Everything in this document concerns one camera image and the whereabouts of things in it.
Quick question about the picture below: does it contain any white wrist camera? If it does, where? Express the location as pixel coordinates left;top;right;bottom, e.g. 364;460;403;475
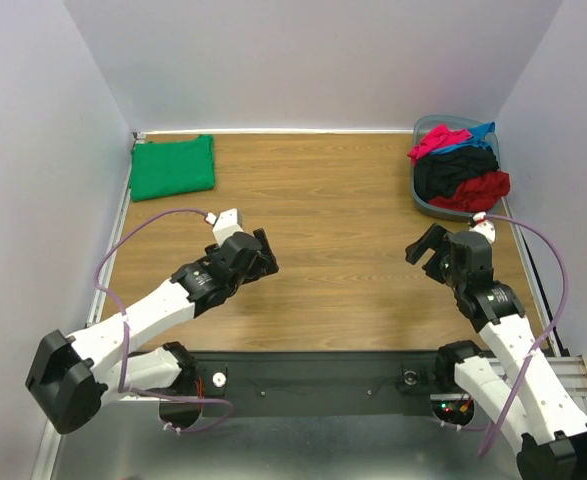
469;212;496;244
204;208;243;245

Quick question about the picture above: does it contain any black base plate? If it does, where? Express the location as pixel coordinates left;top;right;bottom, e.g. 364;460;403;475
164;350;462;417

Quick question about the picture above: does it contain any red t shirt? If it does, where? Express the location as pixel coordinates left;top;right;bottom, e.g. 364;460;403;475
428;171;511;213

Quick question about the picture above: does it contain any green t shirt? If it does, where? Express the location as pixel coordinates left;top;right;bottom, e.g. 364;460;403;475
129;135;216;202

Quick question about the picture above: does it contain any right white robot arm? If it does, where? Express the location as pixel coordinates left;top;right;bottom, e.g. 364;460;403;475
405;212;587;479

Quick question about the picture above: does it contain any black t shirt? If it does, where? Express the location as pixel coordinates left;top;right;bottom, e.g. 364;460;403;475
413;147;499;202

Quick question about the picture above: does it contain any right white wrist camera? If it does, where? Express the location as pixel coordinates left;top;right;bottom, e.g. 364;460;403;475
469;212;496;244

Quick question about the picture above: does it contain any pink t shirt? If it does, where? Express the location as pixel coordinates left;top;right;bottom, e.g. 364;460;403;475
408;124;472;165

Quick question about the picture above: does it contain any aluminium frame rail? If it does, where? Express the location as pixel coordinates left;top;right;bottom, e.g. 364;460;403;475
52;355;587;401

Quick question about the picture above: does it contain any blue t shirt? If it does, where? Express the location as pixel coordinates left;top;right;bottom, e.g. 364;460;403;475
432;122;495;154

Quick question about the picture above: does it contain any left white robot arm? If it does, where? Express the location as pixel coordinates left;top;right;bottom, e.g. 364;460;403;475
25;229;279;434

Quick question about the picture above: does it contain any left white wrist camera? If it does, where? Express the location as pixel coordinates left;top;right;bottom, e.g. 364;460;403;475
204;208;243;245

